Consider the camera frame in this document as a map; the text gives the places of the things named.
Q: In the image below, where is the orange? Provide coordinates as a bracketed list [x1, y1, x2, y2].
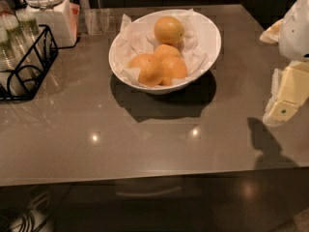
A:
[154, 44, 181, 61]
[161, 57, 187, 86]
[154, 16, 184, 44]
[127, 53, 163, 87]

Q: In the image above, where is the front right orange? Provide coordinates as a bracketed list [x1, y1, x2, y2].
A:
[161, 57, 187, 86]

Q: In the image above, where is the white paper bowl liner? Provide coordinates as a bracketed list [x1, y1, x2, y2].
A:
[109, 10, 215, 94]

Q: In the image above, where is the white ceramic bowl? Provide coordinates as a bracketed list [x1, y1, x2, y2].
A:
[109, 10, 221, 95]

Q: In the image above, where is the black wire cup rack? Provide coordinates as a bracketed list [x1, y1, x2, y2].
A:
[0, 25, 58, 101]

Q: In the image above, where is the white lidded ceramic jar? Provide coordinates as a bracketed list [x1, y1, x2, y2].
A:
[25, 0, 80, 48]

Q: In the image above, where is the clear glass tumbler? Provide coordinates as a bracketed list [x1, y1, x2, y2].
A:
[84, 9, 111, 35]

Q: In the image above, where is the drawer handle under table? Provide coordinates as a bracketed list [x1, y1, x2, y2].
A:
[116, 186, 182, 198]

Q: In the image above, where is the middle orange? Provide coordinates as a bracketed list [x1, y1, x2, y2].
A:
[154, 44, 181, 61]

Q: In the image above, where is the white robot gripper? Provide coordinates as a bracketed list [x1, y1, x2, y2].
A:
[260, 0, 309, 127]

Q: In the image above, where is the clear plastic cup stack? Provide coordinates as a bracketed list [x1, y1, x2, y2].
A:
[0, 27, 17, 71]
[15, 9, 40, 41]
[1, 14, 29, 56]

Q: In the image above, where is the top orange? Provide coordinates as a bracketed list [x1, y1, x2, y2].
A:
[154, 16, 184, 44]

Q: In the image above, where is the front left orange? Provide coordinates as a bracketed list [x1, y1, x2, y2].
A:
[127, 53, 163, 87]

